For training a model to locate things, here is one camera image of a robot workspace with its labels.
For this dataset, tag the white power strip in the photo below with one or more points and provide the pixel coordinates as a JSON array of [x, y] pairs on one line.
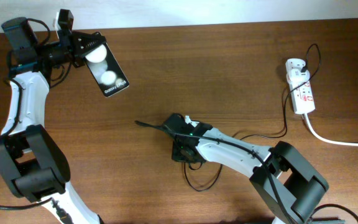
[[301, 93]]

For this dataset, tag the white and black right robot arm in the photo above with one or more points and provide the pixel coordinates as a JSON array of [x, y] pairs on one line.
[[289, 185]]

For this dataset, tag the white USB charger plug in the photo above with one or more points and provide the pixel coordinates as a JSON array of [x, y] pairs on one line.
[[297, 76]]

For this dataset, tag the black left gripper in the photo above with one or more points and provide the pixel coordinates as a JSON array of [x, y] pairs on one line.
[[73, 45]]

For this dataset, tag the black Samsung Galaxy flip phone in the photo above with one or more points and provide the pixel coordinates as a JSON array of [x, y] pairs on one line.
[[106, 71]]

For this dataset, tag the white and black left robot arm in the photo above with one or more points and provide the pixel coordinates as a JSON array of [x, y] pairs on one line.
[[31, 163]]

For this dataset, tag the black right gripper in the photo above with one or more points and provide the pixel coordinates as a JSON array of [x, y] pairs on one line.
[[177, 155]]

